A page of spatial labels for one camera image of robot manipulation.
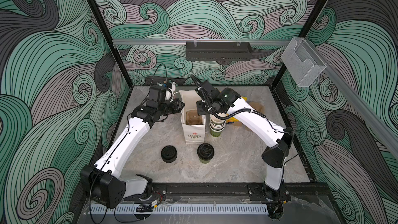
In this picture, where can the white green paper bag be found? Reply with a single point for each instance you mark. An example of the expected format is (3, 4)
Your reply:
(193, 134)

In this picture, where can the stack of green paper cups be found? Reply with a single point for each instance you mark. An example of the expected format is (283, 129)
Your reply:
(216, 126)

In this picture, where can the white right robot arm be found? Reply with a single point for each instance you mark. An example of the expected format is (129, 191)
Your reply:
(277, 139)

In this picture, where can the black wall shelf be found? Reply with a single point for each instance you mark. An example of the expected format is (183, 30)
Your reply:
(218, 51)

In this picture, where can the white slotted cable duct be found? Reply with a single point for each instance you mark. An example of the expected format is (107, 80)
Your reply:
(244, 209)

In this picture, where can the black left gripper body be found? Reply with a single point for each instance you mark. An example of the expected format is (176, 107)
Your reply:
(167, 108)

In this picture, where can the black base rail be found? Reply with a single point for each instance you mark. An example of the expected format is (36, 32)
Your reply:
(251, 191)

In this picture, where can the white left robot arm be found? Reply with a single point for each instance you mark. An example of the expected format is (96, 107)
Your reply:
(101, 181)

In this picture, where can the stack of black cup lids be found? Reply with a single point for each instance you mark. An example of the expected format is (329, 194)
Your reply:
(169, 154)

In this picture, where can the aluminium wall rail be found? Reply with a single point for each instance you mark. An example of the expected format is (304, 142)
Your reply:
(159, 41)

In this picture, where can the black cage frame post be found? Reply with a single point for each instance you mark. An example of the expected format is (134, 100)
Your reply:
(109, 41)

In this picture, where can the black cup lid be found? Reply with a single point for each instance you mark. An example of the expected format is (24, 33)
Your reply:
(205, 152)

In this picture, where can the green paper cup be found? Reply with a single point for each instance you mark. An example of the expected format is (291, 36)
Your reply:
(205, 161)

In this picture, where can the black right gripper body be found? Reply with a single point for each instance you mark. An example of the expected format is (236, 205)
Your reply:
(204, 108)

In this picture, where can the clear acrylic wall pocket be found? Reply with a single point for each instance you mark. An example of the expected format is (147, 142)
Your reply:
(303, 61)

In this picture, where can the brown pulp cup carrier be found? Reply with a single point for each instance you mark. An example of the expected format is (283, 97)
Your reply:
(193, 118)
(257, 107)

